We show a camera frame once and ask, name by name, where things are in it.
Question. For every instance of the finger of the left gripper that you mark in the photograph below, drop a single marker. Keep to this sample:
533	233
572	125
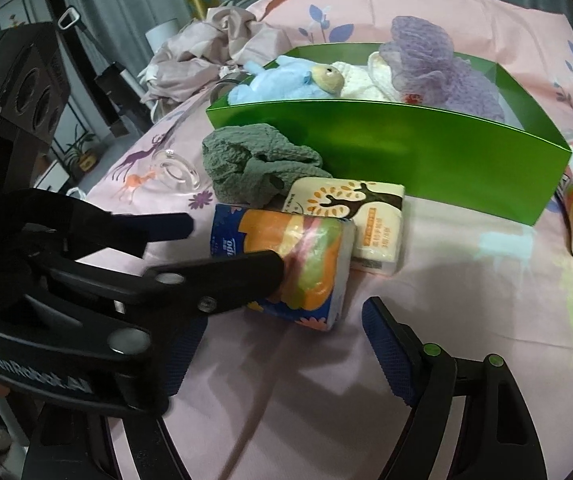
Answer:
151	227
217	285

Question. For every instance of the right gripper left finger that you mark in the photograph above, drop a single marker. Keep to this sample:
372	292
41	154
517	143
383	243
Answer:
181	353

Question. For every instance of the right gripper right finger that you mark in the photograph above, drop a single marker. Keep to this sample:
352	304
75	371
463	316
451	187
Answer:
414	370

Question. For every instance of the blue orange tissue pack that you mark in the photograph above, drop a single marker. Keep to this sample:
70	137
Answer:
316	252

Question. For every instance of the green knitted cloth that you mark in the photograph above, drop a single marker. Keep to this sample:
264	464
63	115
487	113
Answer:
253	164

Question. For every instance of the cream tree tissue pack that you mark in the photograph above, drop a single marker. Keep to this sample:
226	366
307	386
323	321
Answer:
375	208

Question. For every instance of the blue plush toy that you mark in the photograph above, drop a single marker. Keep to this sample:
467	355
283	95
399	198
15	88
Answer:
290	79

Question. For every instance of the cream fluffy towel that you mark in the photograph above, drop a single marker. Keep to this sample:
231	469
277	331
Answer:
369	82

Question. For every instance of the purple mesh bath sponge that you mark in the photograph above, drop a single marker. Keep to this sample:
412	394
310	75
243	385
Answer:
422	60

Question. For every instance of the red white sock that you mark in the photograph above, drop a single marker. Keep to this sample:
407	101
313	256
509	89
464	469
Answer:
413	98

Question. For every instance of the clear glass jar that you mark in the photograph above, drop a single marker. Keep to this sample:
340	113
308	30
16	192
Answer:
173	165

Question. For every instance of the potted plant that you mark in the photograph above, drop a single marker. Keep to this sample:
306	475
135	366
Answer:
80	155

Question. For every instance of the black stand with pole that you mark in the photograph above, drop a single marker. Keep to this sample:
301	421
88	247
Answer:
121	87

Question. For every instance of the white cylinder lamp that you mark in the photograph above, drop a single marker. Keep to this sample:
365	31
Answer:
160	33

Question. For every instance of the crumpled beige cloth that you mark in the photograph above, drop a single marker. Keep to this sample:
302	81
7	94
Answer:
204	50

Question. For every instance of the green cardboard box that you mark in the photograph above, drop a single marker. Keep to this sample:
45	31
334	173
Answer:
509	169

